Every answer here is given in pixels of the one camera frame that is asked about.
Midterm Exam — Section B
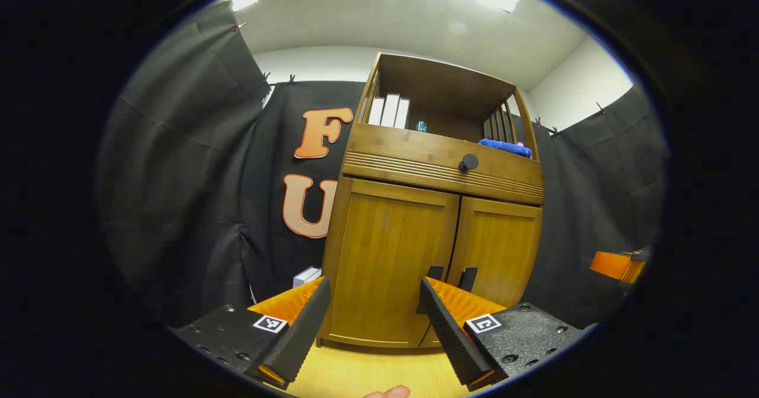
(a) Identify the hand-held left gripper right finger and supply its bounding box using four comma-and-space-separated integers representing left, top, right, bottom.
419, 276, 597, 391

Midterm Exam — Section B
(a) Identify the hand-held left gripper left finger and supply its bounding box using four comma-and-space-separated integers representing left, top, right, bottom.
169, 276, 331, 390

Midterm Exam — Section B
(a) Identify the wooden shoe cabinet door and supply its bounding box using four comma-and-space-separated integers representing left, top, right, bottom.
419, 196, 543, 348
320, 177, 460, 348

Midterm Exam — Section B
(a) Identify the wooden double-door shoe cabinet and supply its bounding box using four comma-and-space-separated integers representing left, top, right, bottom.
316, 52, 545, 351

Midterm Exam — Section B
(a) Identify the wooden cabinet drawer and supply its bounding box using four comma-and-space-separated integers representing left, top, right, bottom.
342, 123, 544, 205

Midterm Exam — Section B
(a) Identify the white upright book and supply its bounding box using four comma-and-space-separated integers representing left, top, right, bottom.
293, 266, 322, 288

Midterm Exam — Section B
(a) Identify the blue folded towel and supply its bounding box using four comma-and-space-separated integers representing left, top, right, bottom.
478, 138, 532, 159

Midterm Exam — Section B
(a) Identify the black backdrop cloth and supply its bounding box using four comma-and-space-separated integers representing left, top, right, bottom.
98, 1, 671, 327

